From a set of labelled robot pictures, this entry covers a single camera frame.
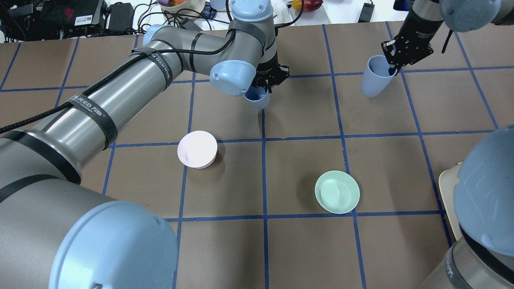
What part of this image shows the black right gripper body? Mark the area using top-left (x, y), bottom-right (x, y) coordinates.
top-left (381, 9), bottom-right (443, 75)

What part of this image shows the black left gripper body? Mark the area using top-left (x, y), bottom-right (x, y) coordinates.
top-left (251, 52), bottom-right (290, 89)

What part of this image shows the blue cup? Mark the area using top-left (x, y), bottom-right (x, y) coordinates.
top-left (361, 55), bottom-right (397, 98)
top-left (243, 86), bottom-right (270, 110)

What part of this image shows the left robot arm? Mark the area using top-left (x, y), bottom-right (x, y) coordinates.
top-left (1, 0), bottom-right (289, 289)

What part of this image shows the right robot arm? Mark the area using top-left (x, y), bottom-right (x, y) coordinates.
top-left (381, 0), bottom-right (514, 289)

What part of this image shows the black power adapter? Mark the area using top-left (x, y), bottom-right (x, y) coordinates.
top-left (357, 2), bottom-right (375, 22)

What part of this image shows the red apple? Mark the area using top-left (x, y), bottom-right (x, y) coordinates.
top-left (291, 0), bottom-right (323, 12)

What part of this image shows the pink bowl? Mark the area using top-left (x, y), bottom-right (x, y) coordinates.
top-left (177, 130), bottom-right (218, 169)

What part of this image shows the green bowl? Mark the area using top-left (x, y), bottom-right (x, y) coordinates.
top-left (314, 170), bottom-right (361, 214)

